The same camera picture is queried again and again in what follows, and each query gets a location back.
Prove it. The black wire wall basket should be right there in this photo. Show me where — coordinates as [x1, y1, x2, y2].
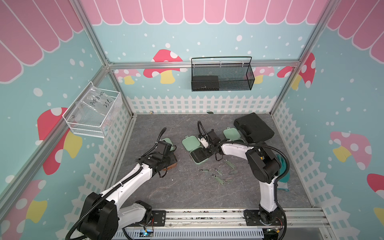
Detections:
[191, 56, 255, 91]

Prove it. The brown case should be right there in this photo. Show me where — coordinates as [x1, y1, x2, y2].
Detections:
[164, 154, 178, 171]

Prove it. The green case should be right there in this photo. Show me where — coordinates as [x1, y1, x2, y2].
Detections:
[162, 138, 177, 152]
[182, 136, 211, 165]
[223, 128, 245, 143]

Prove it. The black box in basket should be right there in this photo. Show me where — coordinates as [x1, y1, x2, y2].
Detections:
[192, 76, 220, 92]

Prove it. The green work glove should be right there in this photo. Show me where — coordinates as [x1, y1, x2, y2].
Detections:
[277, 154, 290, 191]

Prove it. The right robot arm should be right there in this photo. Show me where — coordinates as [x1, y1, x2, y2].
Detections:
[199, 131, 290, 226]

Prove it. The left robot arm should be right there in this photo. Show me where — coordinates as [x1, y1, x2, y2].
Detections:
[65, 140, 177, 240]

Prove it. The clear plastic bag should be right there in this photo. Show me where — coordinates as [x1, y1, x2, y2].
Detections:
[74, 83, 123, 137]

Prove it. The black plastic tool case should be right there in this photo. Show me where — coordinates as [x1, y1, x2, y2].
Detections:
[234, 113, 275, 144]

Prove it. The green nail clipper large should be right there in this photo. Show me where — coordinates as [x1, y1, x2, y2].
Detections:
[225, 160, 237, 170]

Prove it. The white wire wall basket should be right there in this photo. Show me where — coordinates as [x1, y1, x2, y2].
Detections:
[62, 81, 121, 139]

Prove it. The front aluminium rail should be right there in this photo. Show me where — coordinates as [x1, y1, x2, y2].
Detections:
[151, 208, 330, 229]

